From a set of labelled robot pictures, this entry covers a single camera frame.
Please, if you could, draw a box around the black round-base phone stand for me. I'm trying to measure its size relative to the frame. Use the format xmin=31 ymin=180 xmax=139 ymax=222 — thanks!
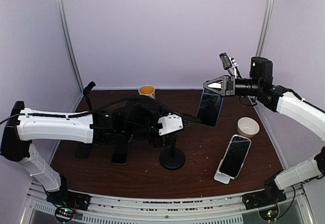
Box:
xmin=82 ymin=81 xmax=96 ymax=111

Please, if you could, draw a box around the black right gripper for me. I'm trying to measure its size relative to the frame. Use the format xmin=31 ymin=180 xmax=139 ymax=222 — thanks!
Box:
xmin=204 ymin=75 xmax=262 ymax=97

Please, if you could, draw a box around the white floral mug yellow inside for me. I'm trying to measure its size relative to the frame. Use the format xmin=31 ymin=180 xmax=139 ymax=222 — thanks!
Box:
xmin=138 ymin=85 xmax=155 ymax=99

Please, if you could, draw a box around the black smartphone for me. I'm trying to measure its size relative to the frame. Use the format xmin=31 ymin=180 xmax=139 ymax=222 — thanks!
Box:
xmin=75 ymin=143 xmax=92 ymax=158

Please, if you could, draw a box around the left controller circuit board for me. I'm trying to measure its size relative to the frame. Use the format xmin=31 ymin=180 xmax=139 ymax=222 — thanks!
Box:
xmin=54 ymin=206 xmax=76 ymax=222

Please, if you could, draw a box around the white-cased smartphone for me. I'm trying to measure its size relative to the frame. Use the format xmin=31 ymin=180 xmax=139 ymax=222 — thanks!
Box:
xmin=219 ymin=134 xmax=251 ymax=178

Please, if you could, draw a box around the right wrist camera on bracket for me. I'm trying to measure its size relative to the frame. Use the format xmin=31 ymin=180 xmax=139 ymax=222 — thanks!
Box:
xmin=219 ymin=53 xmax=242 ymax=78

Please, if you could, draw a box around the white ceramic bowl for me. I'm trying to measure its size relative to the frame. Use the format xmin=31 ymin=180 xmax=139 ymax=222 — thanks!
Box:
xmin=237 ymin=117 xmax=260 ymax=138

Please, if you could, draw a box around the right controller circuit board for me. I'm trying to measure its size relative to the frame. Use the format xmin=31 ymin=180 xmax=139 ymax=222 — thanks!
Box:
xmin=258 ymin=209 xmax=279 ymax=221

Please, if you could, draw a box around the controller circuit board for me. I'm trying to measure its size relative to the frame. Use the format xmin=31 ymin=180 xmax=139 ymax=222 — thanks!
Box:
xmin=54 ymin=206 xmax=76 ymax=222
xmin=258 ymin=209 xmax=279 ymax=221

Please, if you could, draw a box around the black front phone stand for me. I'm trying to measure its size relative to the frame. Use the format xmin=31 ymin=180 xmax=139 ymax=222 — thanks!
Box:
xmin=159 ymin=136 xmax=186 ymax=171

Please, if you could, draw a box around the blue smartphone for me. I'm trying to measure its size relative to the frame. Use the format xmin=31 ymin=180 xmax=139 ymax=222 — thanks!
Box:
xmin=197 ymin=88 xmax=224 ymax=127

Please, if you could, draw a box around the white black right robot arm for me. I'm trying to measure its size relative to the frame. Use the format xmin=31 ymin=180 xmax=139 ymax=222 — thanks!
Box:
xmin=198 ymin=53 xmax=324 ymax=209

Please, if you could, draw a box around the white phone stand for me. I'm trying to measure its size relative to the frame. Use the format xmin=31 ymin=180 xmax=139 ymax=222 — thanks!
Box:
xmin=214 ymin=156 xmax=238 ymax=184

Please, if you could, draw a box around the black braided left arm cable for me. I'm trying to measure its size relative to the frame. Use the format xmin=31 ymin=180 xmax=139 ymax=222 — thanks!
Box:
xmin=0 ymin=95 xmax=183 ymax=128

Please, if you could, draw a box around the aluminium front rail frame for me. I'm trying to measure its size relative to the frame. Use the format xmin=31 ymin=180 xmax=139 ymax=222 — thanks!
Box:
xmin=20 ymin=175 xmax=315 ymax=224

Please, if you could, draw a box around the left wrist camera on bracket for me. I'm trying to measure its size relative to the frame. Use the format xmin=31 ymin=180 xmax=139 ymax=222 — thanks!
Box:
xmin=158 ymin=114 xmax=183 ymax=136

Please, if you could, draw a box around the pink-edged dark smartphone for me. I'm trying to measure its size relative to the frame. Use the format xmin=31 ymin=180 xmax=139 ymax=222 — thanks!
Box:
xmin=111 ymin=143 xmax=131 ymax=165

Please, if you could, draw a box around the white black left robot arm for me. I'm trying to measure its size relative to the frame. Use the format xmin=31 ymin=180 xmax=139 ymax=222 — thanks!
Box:
xmin=1 ymin=95 xmax=200 ymax=209

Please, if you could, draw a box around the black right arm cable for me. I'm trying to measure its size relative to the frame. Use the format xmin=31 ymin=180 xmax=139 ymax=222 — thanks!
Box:
xmin=274 ymin=180 xmax=297 ymax=219

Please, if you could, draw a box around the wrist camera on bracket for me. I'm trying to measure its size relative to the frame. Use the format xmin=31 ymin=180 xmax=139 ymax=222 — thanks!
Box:
xmin=219 ymin=53 xmax=242 ymax=78
xmin=158 ymin=114 xmax=183 ymax=136

